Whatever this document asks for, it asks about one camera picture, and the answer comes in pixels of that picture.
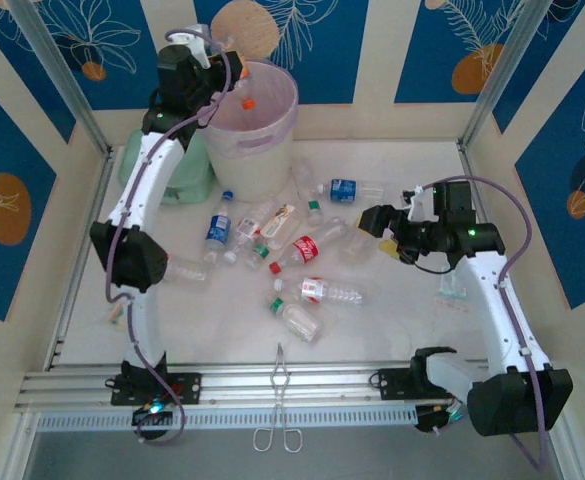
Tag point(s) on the clear bottle orange cap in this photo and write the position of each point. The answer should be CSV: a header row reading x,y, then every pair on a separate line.
x,y
248,104

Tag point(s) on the red label cola bottle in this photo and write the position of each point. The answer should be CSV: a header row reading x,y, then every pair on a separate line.
x,y
306,248

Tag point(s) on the clear bottle green neck band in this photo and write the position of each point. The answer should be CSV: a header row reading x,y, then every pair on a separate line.
x,y
304,175

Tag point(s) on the long red white label bottle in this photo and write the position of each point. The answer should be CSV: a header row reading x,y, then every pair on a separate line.
x,y
312,290

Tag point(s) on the orange white label bottle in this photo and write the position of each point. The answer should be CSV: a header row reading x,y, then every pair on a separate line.
x,y
279,220

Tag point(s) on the white ribbed plastic bin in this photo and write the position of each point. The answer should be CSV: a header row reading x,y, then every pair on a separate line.
x,y
252,170

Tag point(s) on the wide clear bottle green cap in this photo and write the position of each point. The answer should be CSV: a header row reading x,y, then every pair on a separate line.
x,y
302,322

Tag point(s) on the small clear bottle green cap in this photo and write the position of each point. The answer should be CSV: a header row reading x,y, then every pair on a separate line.
x,y
258,252

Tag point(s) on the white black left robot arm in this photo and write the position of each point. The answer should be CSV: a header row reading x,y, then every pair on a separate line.
x,y
144,180

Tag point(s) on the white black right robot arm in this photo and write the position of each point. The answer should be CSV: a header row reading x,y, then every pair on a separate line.
x,y
492,300

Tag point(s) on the clear sachet teal print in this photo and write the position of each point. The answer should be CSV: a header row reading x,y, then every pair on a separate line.
x,y
451,287

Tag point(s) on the clear sachet pink print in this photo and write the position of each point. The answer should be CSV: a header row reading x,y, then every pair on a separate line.
x,y
454,305

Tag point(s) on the mint green zip pouch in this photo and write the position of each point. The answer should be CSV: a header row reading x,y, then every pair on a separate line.
x,y
192,180

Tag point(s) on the black base electronics box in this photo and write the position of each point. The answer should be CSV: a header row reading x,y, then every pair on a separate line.
x,y
432,420
152,412

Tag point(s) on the metal tongs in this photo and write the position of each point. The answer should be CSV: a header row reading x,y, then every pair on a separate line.
x,y
275,382

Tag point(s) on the beige sponge piece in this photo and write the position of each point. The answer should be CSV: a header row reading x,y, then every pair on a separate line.
x,y
117,315

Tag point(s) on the aluminium frame post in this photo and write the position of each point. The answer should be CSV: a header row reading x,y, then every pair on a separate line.
x,y
62,75
502,75

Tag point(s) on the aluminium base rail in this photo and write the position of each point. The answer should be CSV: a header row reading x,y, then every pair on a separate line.
x,y
297,387

